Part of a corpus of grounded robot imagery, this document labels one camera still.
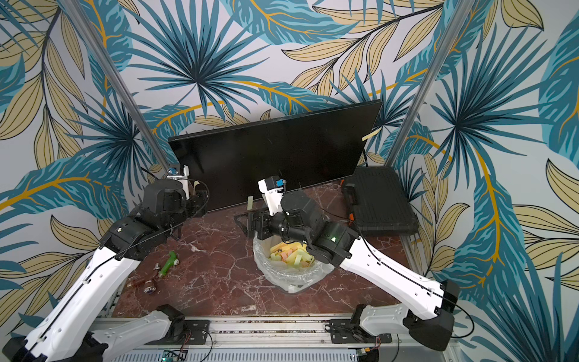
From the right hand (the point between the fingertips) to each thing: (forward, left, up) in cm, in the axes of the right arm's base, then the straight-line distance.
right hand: (243, 215), depth 59 cm
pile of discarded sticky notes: (+3, -14, -31) cm, 34 cm away
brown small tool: (-8, +37, -33) cm, 50 cm away
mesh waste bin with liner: (-13, -11, -11) cm, 20 cm away
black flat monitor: (+43, -19, -15) cm, 49 cm away
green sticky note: (+19, +3, -20) cm, 27 cm away
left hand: (+9, +15, -4) cm, 18 cm away
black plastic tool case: (+24, -51, -30) cm, 64 cm away
